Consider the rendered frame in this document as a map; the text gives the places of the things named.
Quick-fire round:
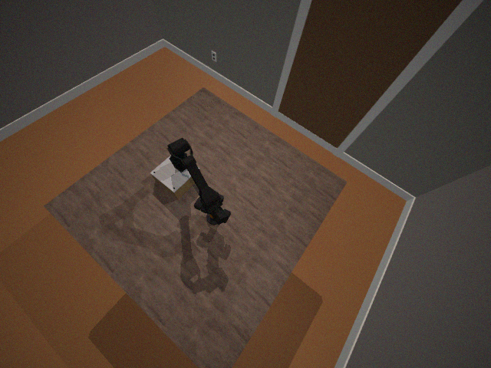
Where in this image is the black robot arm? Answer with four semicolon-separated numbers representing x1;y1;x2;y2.
167;138;228;225

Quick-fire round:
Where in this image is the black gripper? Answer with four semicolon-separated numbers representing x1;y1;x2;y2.
194;197;231;217

